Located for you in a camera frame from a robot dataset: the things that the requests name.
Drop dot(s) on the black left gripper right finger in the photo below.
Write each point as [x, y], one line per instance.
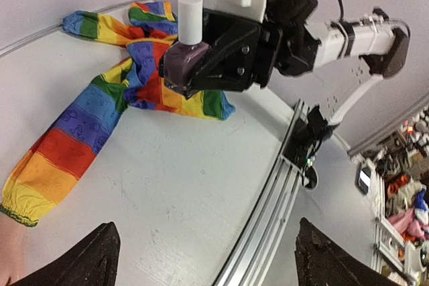
[320, 261]

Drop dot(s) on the pile of clothes in bin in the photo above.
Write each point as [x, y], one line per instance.
[406, 208]

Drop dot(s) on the purple nail polish bottle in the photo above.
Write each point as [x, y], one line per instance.
[177, 64]

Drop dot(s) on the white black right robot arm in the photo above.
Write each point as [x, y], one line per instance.
[380, 41]

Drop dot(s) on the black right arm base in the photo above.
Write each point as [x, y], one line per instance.
[309, 136]

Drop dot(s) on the mannequin hand with forearm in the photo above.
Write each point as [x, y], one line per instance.
[11, 247]

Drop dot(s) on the black smartphone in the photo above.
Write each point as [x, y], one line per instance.
[363, 180]

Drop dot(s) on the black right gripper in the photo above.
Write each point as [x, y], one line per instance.
[242, 52]

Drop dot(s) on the rainbow striped jacket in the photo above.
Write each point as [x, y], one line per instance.
[48, 172]

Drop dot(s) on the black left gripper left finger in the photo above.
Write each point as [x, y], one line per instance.
[92, 261]

